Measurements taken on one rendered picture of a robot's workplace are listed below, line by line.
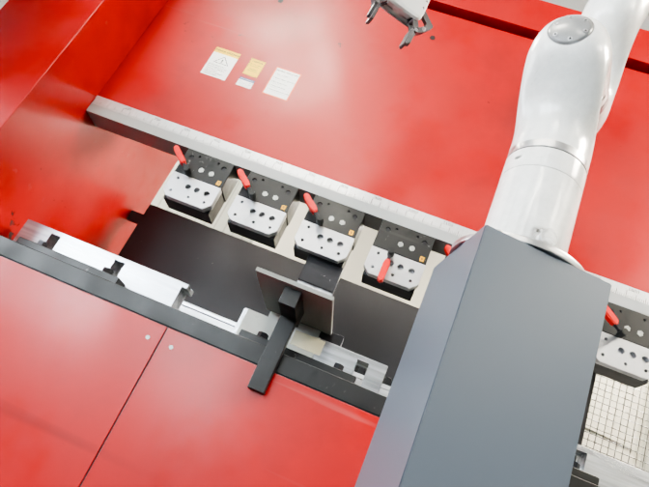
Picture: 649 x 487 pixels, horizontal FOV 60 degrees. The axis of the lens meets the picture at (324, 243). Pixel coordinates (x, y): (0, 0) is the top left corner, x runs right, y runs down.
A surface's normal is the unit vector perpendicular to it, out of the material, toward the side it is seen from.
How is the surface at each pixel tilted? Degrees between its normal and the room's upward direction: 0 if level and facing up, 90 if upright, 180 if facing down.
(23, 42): 90
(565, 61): 126
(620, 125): 90
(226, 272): 90
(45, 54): 90
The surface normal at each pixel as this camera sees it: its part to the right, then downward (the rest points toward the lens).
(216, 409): 0.00, -0.43
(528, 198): -0.33, -0.52
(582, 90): -0.22, 0.15
